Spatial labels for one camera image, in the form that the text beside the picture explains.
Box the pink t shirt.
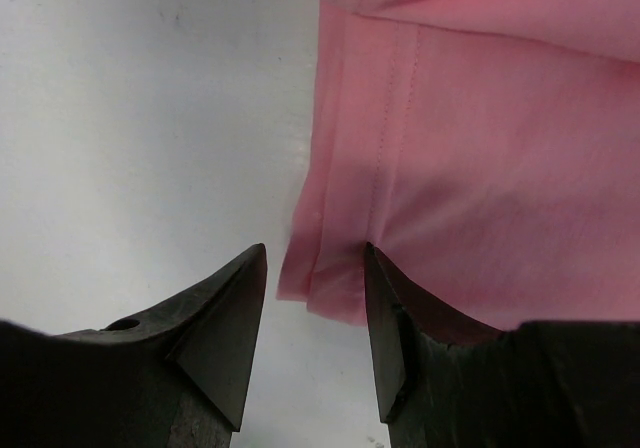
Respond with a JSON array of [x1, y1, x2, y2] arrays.
[[277, 0, 639, 329]]

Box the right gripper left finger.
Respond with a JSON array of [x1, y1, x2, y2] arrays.
[[1, 244, 267, 447]]

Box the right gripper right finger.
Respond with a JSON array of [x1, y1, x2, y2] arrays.
[[364, 245, 639, 447]]

